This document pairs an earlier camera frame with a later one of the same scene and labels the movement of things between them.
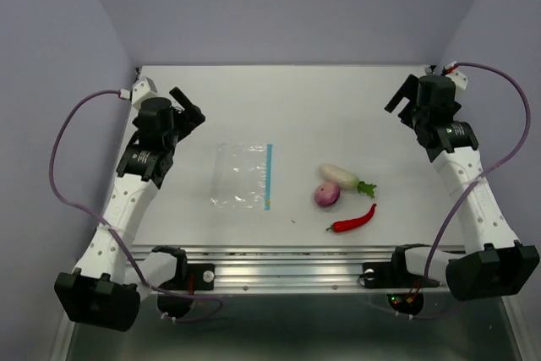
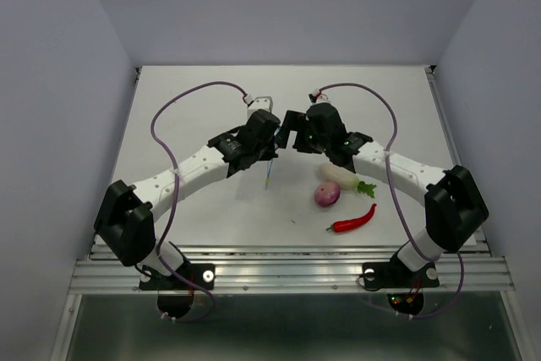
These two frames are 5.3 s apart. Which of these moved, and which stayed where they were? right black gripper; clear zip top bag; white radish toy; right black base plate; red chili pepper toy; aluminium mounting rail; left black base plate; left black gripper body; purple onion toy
Moved: clear zip top bag; right black gripper; left black gripper body
Stayed: aluminium mounting rail; right black base plate; left black base plate; purple onion toy; red chili pepper toy; white radish toy
